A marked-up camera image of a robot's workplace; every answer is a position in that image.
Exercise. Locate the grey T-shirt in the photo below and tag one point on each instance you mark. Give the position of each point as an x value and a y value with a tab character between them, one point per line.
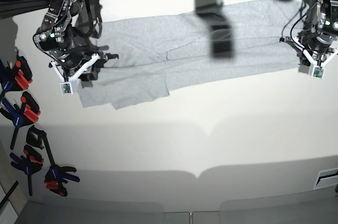
162	53

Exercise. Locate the long bar clamp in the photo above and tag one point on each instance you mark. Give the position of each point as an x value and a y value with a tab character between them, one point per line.
56	176

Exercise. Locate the top bar clamp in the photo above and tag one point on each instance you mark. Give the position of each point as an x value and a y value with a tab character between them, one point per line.
15	78

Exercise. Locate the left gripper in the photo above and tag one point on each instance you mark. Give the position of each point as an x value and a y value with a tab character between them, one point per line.
318	45

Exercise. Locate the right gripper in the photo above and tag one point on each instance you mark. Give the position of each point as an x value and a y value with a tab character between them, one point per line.
72	58

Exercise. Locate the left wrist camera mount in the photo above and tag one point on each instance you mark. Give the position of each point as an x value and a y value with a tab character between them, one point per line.
305	58

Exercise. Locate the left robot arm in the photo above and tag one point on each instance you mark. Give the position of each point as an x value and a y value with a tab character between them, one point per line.
323	17

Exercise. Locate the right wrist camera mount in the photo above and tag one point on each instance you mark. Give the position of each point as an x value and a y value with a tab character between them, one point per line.
85	71

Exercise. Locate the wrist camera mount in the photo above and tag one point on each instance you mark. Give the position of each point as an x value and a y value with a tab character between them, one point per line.
85	71
305	58

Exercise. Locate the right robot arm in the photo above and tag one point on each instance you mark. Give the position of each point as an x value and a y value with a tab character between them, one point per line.
64	36

